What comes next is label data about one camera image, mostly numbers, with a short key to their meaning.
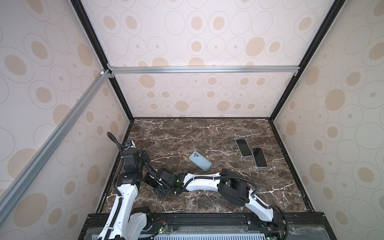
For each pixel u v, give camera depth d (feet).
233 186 1.82
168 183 2.17
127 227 1.39
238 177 1.57
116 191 1.66
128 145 2.21
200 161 3.17
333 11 2.26
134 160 1.91
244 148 3.36
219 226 2.39
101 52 2.71
